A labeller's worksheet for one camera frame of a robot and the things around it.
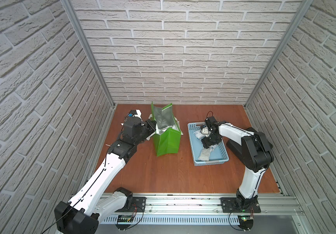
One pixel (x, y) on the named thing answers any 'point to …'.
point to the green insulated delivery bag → (167, 136)
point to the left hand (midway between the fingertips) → (159, 118)
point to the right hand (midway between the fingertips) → (211, 143)
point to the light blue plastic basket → (219, 155)
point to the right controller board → (246, 222)
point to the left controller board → (124, 218)
